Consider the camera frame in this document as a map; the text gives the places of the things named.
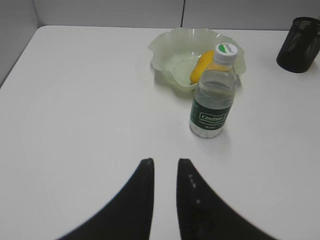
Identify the black mesh pen holder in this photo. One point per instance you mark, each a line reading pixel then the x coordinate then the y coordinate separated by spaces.
pixel 301 45

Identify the yellow mango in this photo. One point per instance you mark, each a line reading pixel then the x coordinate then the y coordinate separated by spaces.
pixel 204 60

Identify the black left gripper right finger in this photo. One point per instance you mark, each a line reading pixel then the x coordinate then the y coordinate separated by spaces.
pixel 203 215

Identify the clear plastic water bottle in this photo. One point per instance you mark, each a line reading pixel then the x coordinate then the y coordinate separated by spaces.
pixel 214 93

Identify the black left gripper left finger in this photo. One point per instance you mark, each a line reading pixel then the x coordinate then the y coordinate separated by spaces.
pixel 128 216

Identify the translucent white wavy plate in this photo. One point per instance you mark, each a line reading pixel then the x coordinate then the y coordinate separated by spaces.
pixel 176 52

